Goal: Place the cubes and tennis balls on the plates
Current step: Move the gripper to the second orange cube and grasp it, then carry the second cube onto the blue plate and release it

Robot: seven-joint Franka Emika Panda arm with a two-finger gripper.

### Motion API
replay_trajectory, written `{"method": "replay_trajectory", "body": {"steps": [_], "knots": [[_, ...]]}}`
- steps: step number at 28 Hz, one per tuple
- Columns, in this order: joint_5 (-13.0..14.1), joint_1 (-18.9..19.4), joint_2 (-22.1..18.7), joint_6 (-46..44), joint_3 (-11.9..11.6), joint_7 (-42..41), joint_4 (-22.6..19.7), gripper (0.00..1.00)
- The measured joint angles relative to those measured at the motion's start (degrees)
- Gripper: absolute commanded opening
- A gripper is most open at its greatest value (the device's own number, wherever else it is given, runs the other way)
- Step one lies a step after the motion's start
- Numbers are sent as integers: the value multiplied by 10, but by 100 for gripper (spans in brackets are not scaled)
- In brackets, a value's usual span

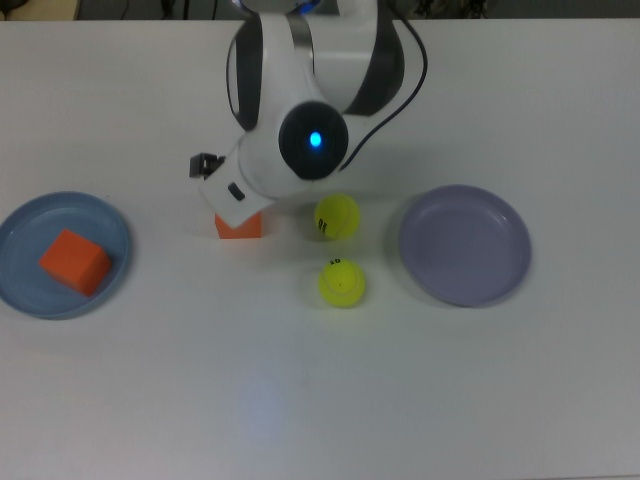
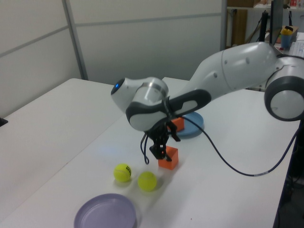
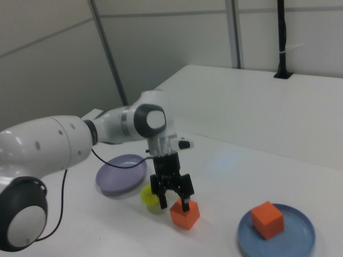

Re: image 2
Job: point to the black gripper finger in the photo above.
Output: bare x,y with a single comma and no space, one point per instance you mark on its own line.
160,149
174,130

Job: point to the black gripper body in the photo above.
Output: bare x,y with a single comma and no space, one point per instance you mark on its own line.
160,133

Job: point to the orange cube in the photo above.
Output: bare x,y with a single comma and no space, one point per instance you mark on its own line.
179,124
173,162

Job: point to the yellow tennis ball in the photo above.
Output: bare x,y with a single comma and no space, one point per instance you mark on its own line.
147,181
121,173

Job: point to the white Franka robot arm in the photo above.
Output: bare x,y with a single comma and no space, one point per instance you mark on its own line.
237,64

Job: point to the blue plate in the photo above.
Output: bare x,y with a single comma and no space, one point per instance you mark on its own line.
193,126

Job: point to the purple plate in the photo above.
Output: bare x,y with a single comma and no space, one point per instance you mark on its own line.
104,213

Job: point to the black monitor stand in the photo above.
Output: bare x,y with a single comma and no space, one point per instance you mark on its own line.
264,26

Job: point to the blue cup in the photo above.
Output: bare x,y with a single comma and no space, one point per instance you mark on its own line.
285,42

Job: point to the white keyboard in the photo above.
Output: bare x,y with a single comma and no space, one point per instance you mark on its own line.
298,48

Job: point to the yellow toy with black top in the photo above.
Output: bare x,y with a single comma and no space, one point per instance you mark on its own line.
286,31

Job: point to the black monitor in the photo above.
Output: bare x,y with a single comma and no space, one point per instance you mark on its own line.
276,19

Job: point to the grey partition post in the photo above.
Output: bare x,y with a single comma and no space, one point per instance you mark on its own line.
224,23
76,42

